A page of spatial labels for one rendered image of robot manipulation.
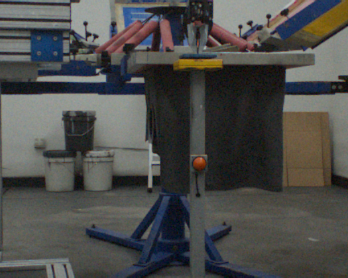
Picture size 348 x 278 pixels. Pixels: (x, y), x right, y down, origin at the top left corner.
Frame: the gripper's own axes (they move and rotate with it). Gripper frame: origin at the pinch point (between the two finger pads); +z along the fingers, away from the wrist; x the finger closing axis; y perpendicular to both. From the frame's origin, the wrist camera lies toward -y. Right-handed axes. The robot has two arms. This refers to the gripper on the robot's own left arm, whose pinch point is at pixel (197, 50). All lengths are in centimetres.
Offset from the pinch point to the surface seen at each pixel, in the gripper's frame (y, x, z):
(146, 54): -17.3, -13.7, 0.1
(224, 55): -17.3, 11.4, 0.2
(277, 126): -26.9, 31.6, 23.6
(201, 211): 1.9, 1.0, 47.6
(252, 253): -171, 57, 98
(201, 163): 6.1, 0.3, 33.1
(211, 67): 6.4, 3.1, 5.1
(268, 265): -143, 58, 98
